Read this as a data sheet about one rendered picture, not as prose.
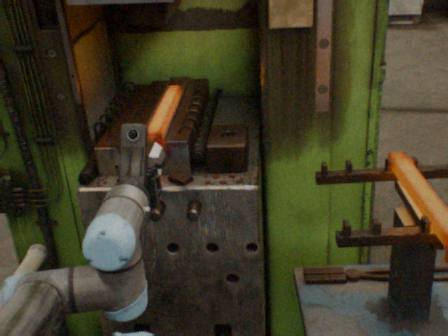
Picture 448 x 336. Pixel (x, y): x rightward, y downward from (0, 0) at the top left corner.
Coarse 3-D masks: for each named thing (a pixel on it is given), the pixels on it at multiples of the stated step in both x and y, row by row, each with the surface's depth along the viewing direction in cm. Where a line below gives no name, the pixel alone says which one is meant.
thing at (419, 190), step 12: (396, 156) 108; (396, 168) 106; (408, 168) 104; (408, 180) 100; (420, 180) 99; (408, 192) 100; (420, 192) 96; (432, 192) 96; (420, 204) 94; (432, 204) 92; (432, 216) 89; (444, 216) 89; (432, 228) 90; (444, 228) 86; (444, 240) 85
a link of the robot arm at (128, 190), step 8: (120, 184) 97; (128, 184) 97; (112, 192) 95; (120, 192) 94; (128, 192) 94; (136, 192) 95; (104, 200) 94; (136, 200) 94; (144, 200) 96; (144, 208) 95; (144, 216) 95
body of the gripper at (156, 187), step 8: (152, 160) 106; (152, 168) 104; (152, 176) 104; (136, 184) 98; (152, 184) 104; (160, 184) 110; (144, 192) 98; (152, 192) 105; (160, 192) 109; (152, 200) 107; (160, 200) 109
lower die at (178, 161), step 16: (192, 80) 154; (144, 96) 145; (160, 96) 145; (128, 112) 138; (144, 112) 135; (176, 112) 132; (192, 112) 132; (112, 128) 130; (176, 128) 124; (112, 144) 121; (176, 144) 118; (192, 144) 124; (112, 160) 121; (176, 160) 120; (192, 160) 124
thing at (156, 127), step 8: (168, 88) 144; (176, 88) 144; (168, 96) 139; (176, 96) 140; (160, 104) 134; (168, 104) 134; (160, 112) 129; (168, 112) 129; (152, 120) 125; (160, 120) 125; (152, 128) 121; (160, 128) 121; (152, 136) 116; (160, 136) 116; (152, 144) 112; (160, 144) 117
